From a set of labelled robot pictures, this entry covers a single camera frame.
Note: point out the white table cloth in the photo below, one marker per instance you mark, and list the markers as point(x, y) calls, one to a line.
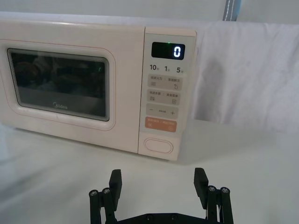
point(46, 186)

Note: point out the grey striped post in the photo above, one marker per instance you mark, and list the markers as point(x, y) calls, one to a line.
point(231, 9)

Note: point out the oven control panel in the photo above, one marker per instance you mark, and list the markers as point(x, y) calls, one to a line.
point(163, 130)

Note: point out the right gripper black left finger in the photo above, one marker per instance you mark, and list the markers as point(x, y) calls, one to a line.
point(115, 182)

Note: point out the white curtain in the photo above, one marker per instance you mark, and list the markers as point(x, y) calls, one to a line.
point(247, 70)

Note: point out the cream microwave oven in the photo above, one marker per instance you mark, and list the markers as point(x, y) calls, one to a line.
point(70, 30)

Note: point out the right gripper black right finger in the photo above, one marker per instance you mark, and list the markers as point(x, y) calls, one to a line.
point(201, 184)

